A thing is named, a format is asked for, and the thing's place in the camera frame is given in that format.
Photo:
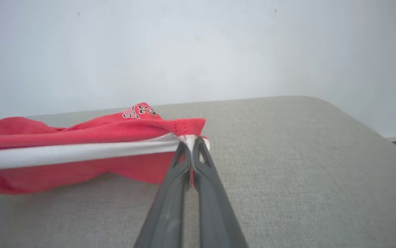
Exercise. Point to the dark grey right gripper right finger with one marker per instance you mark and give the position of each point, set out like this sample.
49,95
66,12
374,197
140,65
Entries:
215,213

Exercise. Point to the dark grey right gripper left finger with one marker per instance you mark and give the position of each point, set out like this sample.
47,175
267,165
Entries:
170,206

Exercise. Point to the red shorts with white band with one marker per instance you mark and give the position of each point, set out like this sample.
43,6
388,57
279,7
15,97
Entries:
81,132

